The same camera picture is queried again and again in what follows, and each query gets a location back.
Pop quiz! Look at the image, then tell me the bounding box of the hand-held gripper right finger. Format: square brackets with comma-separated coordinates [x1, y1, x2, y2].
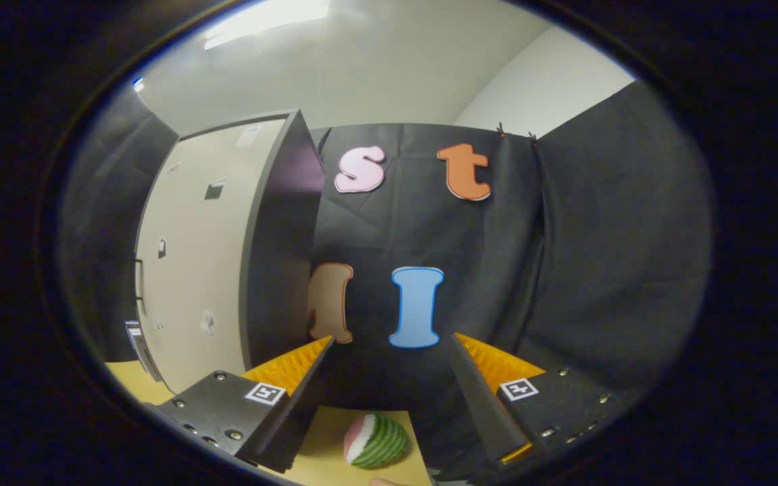
[448, 332, 633, 471]

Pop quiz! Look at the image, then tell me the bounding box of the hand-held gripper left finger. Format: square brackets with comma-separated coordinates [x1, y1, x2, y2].
[145, 335, 336, 475]

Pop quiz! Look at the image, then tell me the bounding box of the dark grey shoe cabinet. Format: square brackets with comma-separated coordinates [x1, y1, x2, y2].
[134, 109, 326, 396]

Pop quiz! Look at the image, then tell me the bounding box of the black cabinet door handle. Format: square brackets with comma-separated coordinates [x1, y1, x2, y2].
[134, 256, 161, 383]

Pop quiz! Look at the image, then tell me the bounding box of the watermelon slice toy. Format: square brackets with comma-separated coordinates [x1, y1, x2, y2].
[344, 413, 409, 470]

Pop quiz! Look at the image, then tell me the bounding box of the black backdrop cloth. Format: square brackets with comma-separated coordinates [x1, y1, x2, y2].
[58, 81, 714, 473]

